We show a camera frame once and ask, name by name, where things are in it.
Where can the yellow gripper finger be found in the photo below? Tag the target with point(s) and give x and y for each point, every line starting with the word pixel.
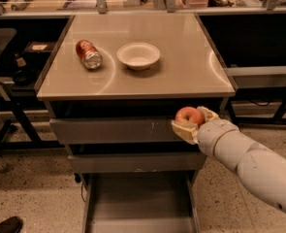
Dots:
pixel 207 114
pixel 187 131

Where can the red apple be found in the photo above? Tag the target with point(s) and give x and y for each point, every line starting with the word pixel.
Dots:
pixel 190 115

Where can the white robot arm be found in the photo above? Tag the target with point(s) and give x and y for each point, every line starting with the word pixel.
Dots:
pixel 260 170

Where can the grey top drawer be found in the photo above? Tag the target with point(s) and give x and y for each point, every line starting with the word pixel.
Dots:
pixel 112 130

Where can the grey middle drawer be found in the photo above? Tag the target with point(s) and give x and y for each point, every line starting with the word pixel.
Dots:
pixel 137 162

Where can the grey drawer cabinet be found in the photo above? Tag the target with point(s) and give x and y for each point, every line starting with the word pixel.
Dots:
pixel 112 91

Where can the grey open bottom drawer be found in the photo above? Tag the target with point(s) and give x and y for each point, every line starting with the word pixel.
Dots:
pixel 155 202

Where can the black table leg with caster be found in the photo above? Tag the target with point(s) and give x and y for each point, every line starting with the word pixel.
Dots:
pixel 232 113

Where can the white paper bowl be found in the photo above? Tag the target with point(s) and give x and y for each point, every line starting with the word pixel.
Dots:
pixel 138 56

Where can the red soda can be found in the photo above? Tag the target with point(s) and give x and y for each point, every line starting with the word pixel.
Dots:
pixel 89 56

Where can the black shoe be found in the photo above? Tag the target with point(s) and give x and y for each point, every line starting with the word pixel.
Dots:
pixel 11 225

